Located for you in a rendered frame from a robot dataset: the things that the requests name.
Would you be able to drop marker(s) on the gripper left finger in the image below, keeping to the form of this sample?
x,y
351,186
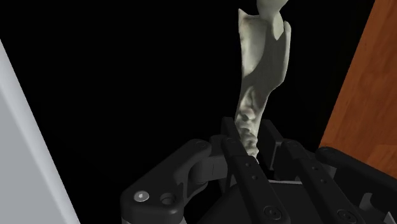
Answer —
x,y
248,173

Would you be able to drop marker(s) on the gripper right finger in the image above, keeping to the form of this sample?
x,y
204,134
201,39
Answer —
x,y
310,173

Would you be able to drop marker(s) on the pale grey-white carved figure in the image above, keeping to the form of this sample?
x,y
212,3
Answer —
x,y
263,62

